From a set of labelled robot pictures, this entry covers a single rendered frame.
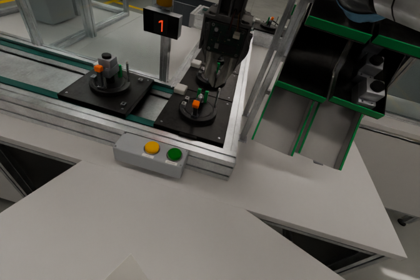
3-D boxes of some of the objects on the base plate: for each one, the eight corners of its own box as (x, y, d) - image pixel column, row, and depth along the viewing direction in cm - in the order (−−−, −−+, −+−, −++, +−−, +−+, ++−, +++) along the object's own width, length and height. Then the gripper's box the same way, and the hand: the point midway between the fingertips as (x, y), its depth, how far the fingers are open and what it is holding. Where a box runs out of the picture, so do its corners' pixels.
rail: (227, 180, 69) (236, 162, 62) (-18, 107, 71) (-37, 81, 64) (229, 167, 73) (238, 149, 66) (-3, 99, 76) (-19, 73, 68)
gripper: (205, -45, 25) (185, 97, 39) (277, -25, 25) (230, 110, 39) (217, -46, 31) (196, 75, 45) (274, -30, 31) (235, 87, 45)
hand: (215, 79), depth 43 cm, fingers closed
